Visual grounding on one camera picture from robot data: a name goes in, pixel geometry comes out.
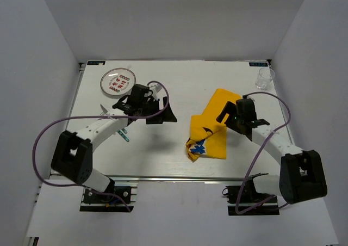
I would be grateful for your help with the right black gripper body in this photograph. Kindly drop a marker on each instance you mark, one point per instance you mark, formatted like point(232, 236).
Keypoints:
point(234, 124)

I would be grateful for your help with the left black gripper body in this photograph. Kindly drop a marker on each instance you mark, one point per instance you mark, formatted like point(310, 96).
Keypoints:
point(151, 107)

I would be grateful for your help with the yellow printed cloth napkin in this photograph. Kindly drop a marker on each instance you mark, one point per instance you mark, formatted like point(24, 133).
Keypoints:
point(207, 136)

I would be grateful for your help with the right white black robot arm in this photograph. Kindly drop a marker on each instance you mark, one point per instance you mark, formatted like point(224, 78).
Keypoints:
point(301, 177)

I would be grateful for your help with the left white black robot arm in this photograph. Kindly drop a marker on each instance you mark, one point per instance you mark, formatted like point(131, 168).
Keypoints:
point(73, 156)

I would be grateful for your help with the white plate with red characters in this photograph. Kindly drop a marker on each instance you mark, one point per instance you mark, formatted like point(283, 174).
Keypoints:
point(117, 82)

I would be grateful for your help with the clear drinking glass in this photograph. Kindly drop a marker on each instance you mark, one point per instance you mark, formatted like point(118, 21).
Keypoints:
point(265, 76)

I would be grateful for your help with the right black corner label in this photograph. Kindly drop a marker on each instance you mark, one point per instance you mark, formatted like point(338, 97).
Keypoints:
point(258, 64)

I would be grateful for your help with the black corner label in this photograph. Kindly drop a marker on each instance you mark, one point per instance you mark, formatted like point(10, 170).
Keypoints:
point(258, 64)
point(97, 63)

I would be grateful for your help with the left black corner label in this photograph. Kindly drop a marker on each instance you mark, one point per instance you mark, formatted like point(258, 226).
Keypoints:
point(97, 63)

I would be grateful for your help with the knife with green patterned handle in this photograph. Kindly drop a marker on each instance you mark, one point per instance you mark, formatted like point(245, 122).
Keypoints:
point(123, 136)

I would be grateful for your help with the fork with green patterned handle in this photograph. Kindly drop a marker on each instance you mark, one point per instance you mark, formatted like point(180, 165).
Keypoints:
point(104, 111)

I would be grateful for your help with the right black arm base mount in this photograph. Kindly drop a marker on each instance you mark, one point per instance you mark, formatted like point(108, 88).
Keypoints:
point(248, 198)

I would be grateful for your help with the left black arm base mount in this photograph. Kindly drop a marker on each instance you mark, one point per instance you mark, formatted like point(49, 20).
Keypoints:
point(124, 201)

